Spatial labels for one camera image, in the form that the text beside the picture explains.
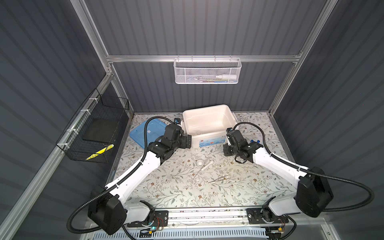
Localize white plastic dropper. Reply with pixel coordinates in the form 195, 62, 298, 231
201, 160, 215, 171

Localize white plastic storage bin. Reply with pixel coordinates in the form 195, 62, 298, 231
183, 105, 238, 148

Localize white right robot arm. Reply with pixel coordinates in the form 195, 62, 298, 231
223, 128, 334, 223

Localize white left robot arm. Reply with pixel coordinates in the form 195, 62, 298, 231
88, 118, 192, 235

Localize blue plastic bin lid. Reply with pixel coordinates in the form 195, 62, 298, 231
130, 119, 167, 148

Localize metal tweezers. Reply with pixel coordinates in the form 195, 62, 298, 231
209, 175, 231, 184

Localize black pad in basket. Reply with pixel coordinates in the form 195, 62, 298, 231
83, 119, 118, 144

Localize white bottle in basket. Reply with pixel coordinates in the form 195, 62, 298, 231
216, 75, 238, 81

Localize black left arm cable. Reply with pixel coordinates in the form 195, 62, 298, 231
66, 116, 176, 235

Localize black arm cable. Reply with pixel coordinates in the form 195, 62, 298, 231
66, 116, 176, 235
232, 121, 375, 213

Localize black wire mesh basket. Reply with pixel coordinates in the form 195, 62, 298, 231
56, 89, 130, 164

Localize white wire mesh basket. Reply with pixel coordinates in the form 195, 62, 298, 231
173, 58, 242, 85

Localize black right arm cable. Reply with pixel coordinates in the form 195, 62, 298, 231
232, 121, 375, 213

